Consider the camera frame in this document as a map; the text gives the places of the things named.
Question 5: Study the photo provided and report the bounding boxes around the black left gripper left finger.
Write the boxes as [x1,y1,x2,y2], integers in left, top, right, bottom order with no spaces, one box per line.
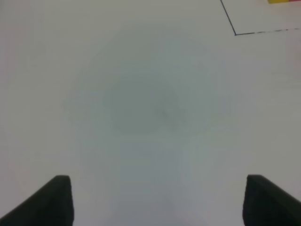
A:
[0,175,74,226]

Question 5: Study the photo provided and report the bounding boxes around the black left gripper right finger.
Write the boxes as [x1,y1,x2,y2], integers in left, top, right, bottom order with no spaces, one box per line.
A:
[242,175,301,226]

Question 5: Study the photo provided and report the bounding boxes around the yellow template cube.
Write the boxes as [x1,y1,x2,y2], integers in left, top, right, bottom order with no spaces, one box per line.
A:
[268,0,290,4]

